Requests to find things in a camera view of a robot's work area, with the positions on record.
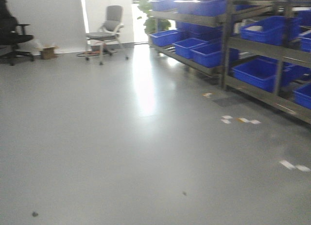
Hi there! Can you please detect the far steel shelf rack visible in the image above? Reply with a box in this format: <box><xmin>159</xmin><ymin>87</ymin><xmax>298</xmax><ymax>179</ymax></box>
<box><xmin>149</xmin><ymin>0</ymin><xmax>227</xmax><ymax>81</ymax></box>

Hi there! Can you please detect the steel shelf rack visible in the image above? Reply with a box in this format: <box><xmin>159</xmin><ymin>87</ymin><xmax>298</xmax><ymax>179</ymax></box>
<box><xmin>222</xmin><ymin>0</ymin><xmax>311</xmax><ymax>123</ymax></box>
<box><xmin>149</xmin><ymin>0</ymin><xmax>227</xmax><ymax>81</ymax></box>

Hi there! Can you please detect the blue bin top shelf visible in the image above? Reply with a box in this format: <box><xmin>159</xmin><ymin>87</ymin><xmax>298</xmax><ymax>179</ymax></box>
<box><xmin>174</xmin><ymin>0</ymin><xmax>226</xmax><ymax>17</ymax></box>

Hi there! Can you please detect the near steel shelf rack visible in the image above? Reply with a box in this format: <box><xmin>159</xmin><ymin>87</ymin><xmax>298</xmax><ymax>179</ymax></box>
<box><xmin>222</xmin><ymin>0</ymin><xmax>311</xmax><ymax>123</ymax></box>

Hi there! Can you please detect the blue bin lower middle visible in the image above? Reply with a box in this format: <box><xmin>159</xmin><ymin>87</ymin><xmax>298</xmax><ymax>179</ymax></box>
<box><xmin>173</xmin><ymin>38</ymin><xmax>207</xmax><ymax>59</ymax></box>

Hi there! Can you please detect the blue bin lower far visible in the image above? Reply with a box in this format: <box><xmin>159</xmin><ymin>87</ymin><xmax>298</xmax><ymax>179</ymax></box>
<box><xmin>149</xmin><ymin>30</ymin><xmax>187</xmax><ymax>47</ymax></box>

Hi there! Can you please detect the blue bin lower front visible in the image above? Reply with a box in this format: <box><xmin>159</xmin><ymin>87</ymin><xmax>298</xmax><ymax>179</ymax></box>
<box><xmin>190</xmin><ymin>41</ymin><xmax>240</xmax><ymax>68</ymax></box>

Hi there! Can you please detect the green potted plant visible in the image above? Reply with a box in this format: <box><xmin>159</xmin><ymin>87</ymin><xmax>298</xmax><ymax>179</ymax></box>
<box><xmin>137</xmin><ymin>0</ymin><xmax>172</xmax><ymax>36</ymax></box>

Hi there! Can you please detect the grey office chair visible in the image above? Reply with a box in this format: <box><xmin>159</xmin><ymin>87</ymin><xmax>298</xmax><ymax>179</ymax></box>
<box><xmin>86</xmin><ymin>5</ymin><xmax>129</xmax><ymax>66</ymax></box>

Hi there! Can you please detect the blue bin top back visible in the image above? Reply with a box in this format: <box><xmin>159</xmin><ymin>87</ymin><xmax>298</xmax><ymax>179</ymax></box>
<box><xmin>149</xmin><ymin>0</ymin><xmax>177</xmax><ymax>11</ymax></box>

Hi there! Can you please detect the blue bin near lower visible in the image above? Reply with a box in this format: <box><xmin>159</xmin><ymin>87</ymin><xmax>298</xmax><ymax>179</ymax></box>
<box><xmin>232</xmin><ymin>57</ymin><xmax>303</xmax><ymax>93</ymax></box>

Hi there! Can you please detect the cardboard box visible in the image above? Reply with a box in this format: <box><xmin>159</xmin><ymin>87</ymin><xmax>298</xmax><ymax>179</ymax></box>
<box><xmin>40</xmin><ymin>45</ymin><xmax>59</xmax><ymax>60</ymax></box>

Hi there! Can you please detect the blue bin bottom right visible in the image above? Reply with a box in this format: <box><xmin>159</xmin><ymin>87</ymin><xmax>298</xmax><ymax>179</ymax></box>
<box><xmin>293</xmin><ymin>83</ymin><xmax>311</xmax><ymax>109</ymax></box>

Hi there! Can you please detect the blue bin near upper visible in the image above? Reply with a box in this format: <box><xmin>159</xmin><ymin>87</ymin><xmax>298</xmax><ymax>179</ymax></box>
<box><xmin>240</xmin><ymin>16</ymin><xmax>302</xmax><ymax>46</ymax></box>

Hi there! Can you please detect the black office chair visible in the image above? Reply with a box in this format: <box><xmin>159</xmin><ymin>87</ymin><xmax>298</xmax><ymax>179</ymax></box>
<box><xmin>0</xmin><ymin>0</ymin><xmax>35</xmax><ymax>66</ymax></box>

